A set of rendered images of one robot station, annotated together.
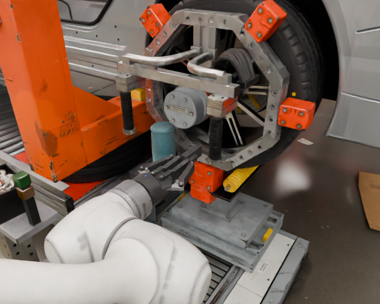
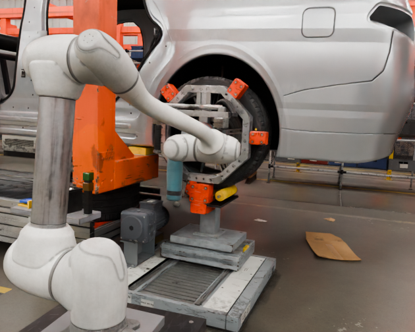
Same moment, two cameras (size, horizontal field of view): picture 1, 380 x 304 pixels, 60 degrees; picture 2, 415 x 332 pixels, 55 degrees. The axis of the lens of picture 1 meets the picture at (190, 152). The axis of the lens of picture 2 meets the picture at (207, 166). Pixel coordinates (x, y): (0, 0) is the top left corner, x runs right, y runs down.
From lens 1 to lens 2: 1.22 m
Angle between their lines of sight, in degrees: 26
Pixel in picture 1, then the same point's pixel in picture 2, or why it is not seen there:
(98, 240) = (190, 139)
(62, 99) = (109, 134)
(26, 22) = not seen: hidden behind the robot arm
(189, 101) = not seen: hidden behind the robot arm
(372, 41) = (292, 99)
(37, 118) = (95, 142)
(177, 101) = not seen: hidden behind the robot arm
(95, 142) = (120, 173)
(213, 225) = (205, 240)
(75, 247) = (182, 140)
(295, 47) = (254, 103)
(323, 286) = (290, 282)
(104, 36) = (119, 112)
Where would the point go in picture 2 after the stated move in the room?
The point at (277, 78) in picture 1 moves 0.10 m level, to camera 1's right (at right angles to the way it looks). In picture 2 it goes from (247, 116) to (264, 116)
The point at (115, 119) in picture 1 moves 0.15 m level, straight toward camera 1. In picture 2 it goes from (132, 161) to (139, 165)
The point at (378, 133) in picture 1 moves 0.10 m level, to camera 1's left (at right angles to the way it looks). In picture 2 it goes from (304, 149) to (286, 148)
